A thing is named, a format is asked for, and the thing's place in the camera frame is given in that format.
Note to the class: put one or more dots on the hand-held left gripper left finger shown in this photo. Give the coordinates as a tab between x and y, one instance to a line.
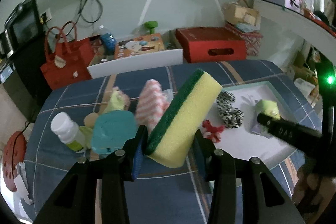
137	162

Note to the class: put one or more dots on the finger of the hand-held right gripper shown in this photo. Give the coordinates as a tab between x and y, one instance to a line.
286	130

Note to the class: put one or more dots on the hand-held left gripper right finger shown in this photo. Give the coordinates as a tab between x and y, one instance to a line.
200	161

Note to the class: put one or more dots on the purple plastic packet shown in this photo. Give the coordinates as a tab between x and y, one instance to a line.
258	130

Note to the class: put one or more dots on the yellow-green cloth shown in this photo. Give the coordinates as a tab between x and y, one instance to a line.
266	107

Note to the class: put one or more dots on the red knot ornament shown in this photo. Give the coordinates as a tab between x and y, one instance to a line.
210	129

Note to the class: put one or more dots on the white tray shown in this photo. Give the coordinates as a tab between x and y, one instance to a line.
244	145

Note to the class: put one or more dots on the yellow and green sponge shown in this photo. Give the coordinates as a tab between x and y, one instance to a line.
191	113

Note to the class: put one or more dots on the leopard print scrunchie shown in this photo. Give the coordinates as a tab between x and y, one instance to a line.
228	111

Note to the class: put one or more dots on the pink striped cloth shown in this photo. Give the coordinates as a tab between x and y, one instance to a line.
151	103

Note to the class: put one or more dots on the person's right hand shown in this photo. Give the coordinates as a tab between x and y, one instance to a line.
303	182

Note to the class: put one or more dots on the teal plastic basket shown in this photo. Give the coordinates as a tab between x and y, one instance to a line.
113	130

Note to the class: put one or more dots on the blue plaid blanket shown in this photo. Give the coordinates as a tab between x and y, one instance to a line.
162	200

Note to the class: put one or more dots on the stack of cardboard boxes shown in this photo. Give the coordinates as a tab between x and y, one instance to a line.
302	74

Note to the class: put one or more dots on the small plush doll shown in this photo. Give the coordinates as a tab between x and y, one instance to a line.
115	100

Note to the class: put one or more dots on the white plastic bottle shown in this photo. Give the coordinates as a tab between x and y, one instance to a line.
64	128

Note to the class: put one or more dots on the red patterned box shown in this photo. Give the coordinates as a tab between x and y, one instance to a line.
252	43

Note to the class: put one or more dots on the white curved counter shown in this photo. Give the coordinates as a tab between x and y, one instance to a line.
294	15

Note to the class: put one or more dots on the orange toy box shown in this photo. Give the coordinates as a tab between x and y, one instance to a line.
139	47

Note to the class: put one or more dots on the red handbag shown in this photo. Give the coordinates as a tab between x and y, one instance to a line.
68	64

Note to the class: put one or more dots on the red cardboard box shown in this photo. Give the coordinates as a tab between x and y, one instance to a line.
204	40

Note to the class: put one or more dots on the red round stool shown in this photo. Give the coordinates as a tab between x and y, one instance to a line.
14	158

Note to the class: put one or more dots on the clear water bottle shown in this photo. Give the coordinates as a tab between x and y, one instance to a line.
107	39

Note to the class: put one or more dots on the green dumbbell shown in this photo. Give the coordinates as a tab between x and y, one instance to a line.
151	26

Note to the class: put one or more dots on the black cabinet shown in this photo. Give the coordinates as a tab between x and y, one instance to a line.
23	74

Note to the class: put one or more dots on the black monitor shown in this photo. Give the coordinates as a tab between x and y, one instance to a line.
25	27

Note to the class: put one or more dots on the white plastic bracket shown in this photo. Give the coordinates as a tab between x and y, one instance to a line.
23	184

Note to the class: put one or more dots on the white wall socket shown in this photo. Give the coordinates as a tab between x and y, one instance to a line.
46	16

